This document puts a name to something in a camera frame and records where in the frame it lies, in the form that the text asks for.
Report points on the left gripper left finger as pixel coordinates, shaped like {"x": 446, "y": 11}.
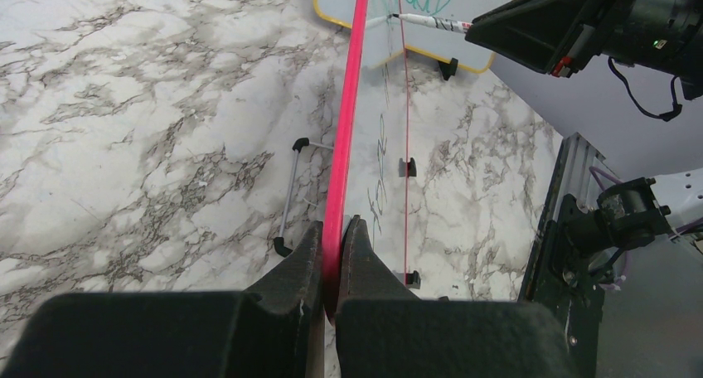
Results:
{"x": 274, "y": 328}

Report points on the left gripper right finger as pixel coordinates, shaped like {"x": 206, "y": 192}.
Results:
{"x": 385, "y": 330}

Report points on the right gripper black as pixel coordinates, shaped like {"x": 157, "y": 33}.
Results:
{"x": 556, "y": 36}

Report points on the white whiteboard marker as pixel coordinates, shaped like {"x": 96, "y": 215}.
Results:
{"x": 443, "y": 24}

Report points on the red framed whiteboard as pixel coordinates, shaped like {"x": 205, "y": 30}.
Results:
{"x": 371, "y": 137}

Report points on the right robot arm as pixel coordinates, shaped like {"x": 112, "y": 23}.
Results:
{"x": 663, "y": 35}

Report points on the black whiteboard foot clip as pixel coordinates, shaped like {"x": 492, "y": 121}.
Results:
{"x": 407, "y": 168}
{"x": 410, "y": 280}

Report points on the yellow framed whiteboard with writing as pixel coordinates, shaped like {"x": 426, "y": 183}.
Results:
{"x": 461, "y": 13}

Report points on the black yellow-board foot clip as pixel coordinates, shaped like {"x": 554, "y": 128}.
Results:
{"x": 448, "y": 69}

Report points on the aluminium front frame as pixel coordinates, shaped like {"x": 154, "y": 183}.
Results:
{"x": 572, "y": 191}

